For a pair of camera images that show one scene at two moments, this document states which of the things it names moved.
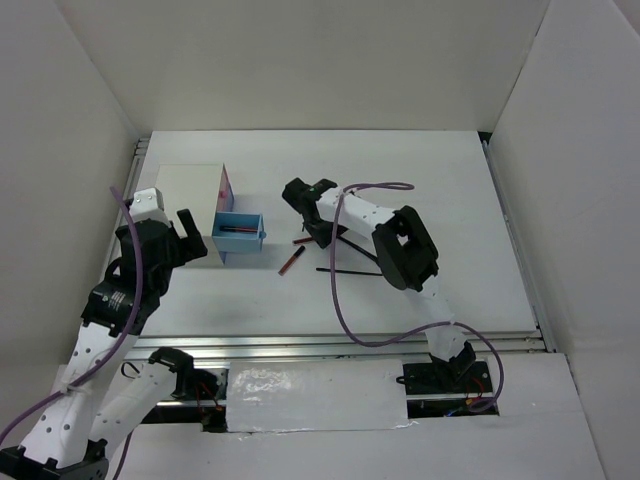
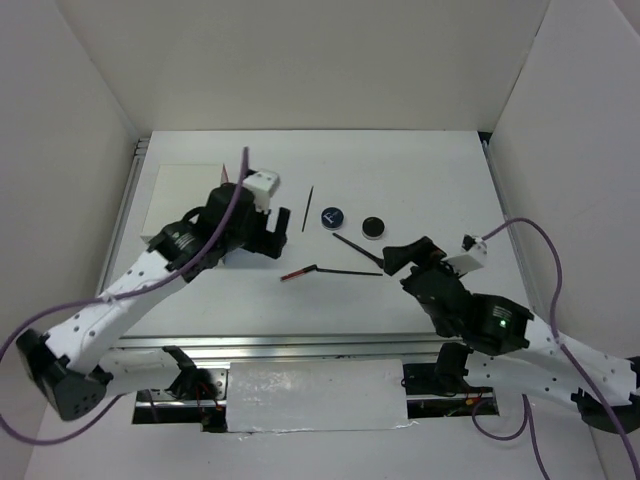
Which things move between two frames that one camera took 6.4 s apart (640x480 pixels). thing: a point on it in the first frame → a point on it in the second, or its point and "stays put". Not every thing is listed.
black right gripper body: x=322 y=230 → x=443 y=267
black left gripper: x=189 y=247 → x=268 y=243
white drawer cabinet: x=195 y=188 stays put
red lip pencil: x=287 y=265 → x=299 y=272
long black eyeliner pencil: x=348 y=271 stays put
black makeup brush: x=357 y=247 stays put
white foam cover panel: x=319 y=395 stays put
